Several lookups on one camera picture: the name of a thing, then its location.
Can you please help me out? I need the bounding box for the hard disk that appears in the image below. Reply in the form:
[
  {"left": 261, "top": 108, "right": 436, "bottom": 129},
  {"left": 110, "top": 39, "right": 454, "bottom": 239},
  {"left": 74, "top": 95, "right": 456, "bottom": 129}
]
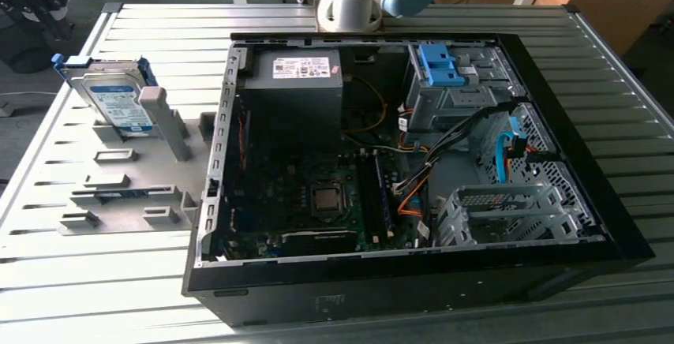
[{"left": 51, "top": 54, "right": 159, "bottom": 138}]

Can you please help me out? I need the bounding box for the metal disk bay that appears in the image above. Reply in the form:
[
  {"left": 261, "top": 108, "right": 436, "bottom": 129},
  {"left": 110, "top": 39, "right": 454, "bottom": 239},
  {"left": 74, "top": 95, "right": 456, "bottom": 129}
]
[{"left": 434, "top": 181, "right": 600, "bottom": 249}]

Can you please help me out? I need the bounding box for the black mesh bin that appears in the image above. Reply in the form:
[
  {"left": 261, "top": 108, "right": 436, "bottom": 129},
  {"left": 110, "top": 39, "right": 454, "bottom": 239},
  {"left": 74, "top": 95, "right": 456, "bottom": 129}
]
[{"left": 0, "top": 24, "right": 58, "bottom": 73}]

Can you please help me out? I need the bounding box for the grey parts rack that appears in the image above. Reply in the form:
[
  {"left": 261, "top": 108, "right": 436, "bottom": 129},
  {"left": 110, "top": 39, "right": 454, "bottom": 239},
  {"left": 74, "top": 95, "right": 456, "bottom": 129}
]
[{"left": 55, "top": 86, "right": 221, "bottom": 237}]

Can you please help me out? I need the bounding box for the blue RAM stick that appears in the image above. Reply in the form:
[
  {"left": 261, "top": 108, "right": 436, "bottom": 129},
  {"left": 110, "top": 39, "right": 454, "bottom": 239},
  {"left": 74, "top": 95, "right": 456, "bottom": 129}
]
[{"left": 94, "top": 189, "right": 155, "bottom": 202}]

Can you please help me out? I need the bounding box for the grey power supply unit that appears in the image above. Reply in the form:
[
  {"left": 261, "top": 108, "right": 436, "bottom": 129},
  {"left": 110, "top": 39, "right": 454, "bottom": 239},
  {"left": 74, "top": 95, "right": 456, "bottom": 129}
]
[{"left": 243, "top": 47, "right": 348, "bottom": 151}]

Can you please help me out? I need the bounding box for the green motherboard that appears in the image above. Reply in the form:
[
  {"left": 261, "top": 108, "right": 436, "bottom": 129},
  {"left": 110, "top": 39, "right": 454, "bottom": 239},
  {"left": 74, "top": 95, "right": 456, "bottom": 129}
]
[{"left": 226, "top": 149, "right": 424, "bottom": 260}]

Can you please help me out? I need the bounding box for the silver CPU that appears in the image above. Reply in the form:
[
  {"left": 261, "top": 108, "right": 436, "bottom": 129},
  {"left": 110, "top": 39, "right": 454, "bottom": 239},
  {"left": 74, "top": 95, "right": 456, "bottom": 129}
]
[{"left": 313, "top": 188, "right": 345, "bottom": 210}]

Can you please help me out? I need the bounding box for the blue plastic drive latch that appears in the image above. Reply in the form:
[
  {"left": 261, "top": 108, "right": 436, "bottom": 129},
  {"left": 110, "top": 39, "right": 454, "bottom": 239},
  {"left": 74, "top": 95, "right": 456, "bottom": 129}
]
[{"left": 418, "top": 43, "right": 472, "bottom": 88}]

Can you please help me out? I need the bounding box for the black graphics card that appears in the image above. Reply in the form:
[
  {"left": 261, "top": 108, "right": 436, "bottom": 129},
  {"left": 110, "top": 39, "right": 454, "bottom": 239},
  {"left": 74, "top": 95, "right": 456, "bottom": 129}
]
[{"left": 278, "top": 228, "right": 361, "bottom": 256}]

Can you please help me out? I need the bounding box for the black RAM stick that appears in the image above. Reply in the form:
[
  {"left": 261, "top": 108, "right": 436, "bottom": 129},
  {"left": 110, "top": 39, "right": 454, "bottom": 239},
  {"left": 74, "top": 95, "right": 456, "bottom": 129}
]
[{"left": 373, "top": 153, "right": 397, "bottom": 241}]

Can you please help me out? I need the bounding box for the metal optical drive cage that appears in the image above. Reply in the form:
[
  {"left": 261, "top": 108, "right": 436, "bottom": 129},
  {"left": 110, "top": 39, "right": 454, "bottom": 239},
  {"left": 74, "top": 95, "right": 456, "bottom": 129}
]
[{"left": 402, "top": 43, "right": 528, "bottom": 134}]

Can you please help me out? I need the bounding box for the black PC case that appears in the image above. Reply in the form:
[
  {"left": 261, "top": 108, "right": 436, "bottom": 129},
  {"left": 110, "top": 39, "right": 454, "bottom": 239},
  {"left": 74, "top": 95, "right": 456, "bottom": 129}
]
[{"left": 182, "top": 32, "right": 657, "bottom": 327}]

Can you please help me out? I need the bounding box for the brown wooden cabinet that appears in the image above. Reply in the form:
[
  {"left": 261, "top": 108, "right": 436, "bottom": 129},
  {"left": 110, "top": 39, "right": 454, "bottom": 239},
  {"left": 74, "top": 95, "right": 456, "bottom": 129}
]
[{"left": 536, "top": 0, "right": 674, "bottom": 58}]

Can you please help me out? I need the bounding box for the white cable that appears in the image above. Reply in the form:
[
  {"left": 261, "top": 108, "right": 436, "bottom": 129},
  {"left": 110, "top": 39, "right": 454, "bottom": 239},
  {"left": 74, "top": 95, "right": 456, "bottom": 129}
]
[{"left": 0, "top": 90, "right": 63, "bottom": 103}]

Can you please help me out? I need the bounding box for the thin orange wire loop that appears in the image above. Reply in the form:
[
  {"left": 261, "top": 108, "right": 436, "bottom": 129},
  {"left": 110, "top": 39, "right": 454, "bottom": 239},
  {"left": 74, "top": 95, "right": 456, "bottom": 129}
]
[{"left": 342, "top": 75, "right": 390, "bottom": 136}]

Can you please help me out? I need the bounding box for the black cable bundle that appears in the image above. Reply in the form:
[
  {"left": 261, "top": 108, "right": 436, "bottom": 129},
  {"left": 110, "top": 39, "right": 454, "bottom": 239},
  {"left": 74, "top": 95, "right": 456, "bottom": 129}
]
[{"left": 420, "top": 103, "right": 516, "bottom": 168}]

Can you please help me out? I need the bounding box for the orange and black wire bundle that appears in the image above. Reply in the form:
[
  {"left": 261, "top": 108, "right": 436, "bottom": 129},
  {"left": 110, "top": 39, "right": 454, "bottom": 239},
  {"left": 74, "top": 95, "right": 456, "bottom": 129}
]
[{"left": 393, "top": 166, "right": 440, "bottom": 219}]

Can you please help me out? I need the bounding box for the blue data wire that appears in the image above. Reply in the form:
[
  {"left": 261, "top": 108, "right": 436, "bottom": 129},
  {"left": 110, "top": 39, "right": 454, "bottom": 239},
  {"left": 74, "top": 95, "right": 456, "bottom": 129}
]
[{"left": 493, "top": 117, "right": 521, "bottom": 185}]

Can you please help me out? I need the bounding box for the black power wire with connector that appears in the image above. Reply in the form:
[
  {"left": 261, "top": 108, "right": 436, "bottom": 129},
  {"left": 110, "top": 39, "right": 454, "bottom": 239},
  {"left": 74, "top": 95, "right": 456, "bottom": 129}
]
[{"left": 506, "top": 140, "right": 561, "bottom": 164}]

